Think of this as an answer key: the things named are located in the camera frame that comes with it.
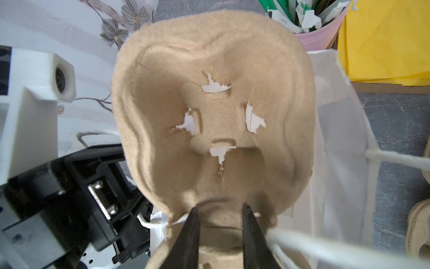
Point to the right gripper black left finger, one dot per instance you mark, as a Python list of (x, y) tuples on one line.
[(185, 251)]

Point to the yellow napkins stack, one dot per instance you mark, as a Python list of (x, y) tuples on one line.
[(386, 42)]

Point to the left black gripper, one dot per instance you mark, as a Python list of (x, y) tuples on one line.
[(80, 211)]

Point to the white patterned paper bag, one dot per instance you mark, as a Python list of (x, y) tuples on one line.
[(331, 221)]

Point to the pink cup holder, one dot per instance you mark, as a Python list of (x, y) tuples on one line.
[(324, 37)]

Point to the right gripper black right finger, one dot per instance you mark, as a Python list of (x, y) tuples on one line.
[(256, 253)]

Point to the green white straws bundle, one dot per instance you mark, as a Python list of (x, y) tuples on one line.
[(303, 16)]

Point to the brown cardboard napkin box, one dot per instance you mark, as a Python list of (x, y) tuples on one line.
[(390, 88)]

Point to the brown pulp carrier top piece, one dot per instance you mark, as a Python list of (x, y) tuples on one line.
[(215, 111)]

